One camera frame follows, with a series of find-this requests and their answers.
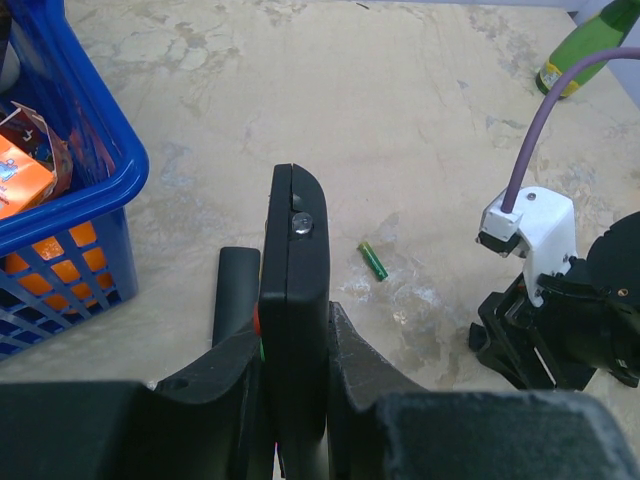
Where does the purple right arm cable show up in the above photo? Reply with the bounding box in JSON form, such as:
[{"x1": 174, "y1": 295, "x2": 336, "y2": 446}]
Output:
[{"x1": 501, "y1": 47, "x2": 640, "y2": 214}]

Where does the blue plastic basket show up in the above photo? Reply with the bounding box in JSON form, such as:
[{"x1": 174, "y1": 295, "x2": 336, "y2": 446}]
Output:
[{"x1": 1, "y1": 1, "x2": 149, "y2": 359}]

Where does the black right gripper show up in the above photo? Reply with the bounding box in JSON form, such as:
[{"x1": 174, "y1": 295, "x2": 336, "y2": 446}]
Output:
[{"x1": 327, "y1": 277, "x2": 639, "y2": 479}]

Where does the orange carton in basket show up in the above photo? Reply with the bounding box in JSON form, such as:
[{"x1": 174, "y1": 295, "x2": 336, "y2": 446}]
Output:
[{"x1": 1, "y1": 102, "x2": 73, "y2": 219}]

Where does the loaded battery in remote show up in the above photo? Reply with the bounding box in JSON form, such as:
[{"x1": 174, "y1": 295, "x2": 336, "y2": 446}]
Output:
[{"x1": 291, "y1": 212, "x2": 314, "y2": 237}]

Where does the green battery near centre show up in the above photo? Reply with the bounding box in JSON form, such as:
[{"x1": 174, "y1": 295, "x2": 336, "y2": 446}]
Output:
[{"x1": 357, "y1": 241, "x2": 388, "y2": 281}]

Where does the orange ball in basket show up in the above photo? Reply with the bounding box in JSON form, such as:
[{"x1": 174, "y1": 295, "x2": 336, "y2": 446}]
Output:
[{"x1": 5, "y1": 222, "x2": 107, "y2": 312}]

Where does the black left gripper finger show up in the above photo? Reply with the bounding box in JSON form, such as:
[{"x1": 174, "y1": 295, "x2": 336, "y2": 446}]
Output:
[{"x1": 1, "y1": 325, "x2": 265, "y2": 479}]

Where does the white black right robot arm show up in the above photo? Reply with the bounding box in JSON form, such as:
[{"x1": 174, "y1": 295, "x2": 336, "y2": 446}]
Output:
[{"x1": 328, "y1": 214, "x2": 639, "y2": 479}]

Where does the green glass bottle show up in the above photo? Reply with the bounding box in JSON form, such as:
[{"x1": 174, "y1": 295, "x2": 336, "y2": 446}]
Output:
[{"x1": 535, "y1": 0, "x2": 639, "y2": 94}]

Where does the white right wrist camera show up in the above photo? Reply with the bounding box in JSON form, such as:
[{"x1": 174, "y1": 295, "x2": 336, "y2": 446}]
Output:
[{"x1": 477, "y1": 187, "x2": 577, "y2": 308}]

